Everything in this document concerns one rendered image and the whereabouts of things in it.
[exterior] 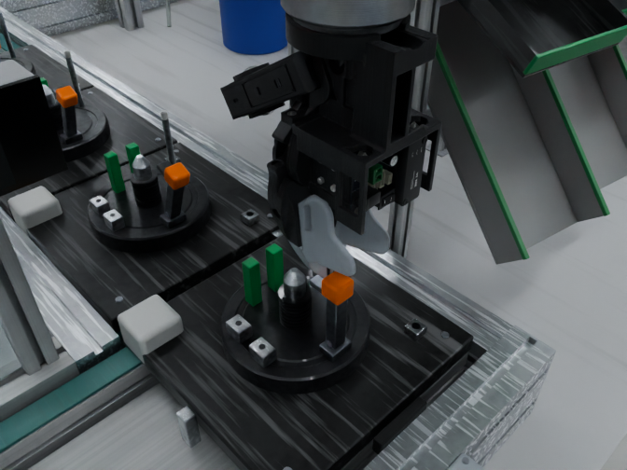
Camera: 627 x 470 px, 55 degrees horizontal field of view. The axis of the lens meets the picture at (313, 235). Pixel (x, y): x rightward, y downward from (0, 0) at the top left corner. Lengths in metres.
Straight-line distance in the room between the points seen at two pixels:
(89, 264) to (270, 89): 0.36
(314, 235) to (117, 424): 0.28
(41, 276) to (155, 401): 0.20
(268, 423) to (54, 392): 0.21
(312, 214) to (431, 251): 0.44
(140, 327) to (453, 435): 0.29
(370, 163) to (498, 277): 0.51
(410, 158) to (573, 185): 0.36
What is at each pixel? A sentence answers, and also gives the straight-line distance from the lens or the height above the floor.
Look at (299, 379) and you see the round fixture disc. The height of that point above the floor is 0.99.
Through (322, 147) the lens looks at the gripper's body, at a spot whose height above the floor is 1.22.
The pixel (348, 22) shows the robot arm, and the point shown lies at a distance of 0.32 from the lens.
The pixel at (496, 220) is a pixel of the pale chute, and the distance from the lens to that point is 0.62.
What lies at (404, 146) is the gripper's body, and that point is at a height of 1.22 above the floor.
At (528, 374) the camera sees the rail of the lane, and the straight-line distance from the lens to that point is 0.59.
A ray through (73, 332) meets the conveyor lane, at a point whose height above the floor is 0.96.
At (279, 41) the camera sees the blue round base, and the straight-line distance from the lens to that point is 1.42.
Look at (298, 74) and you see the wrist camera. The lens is 0.37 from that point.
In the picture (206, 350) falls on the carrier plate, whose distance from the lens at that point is 0.57.
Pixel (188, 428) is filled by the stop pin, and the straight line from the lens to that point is 0.54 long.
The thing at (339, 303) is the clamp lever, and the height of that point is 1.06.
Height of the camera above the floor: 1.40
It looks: 39 degrees down
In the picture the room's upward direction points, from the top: straight up
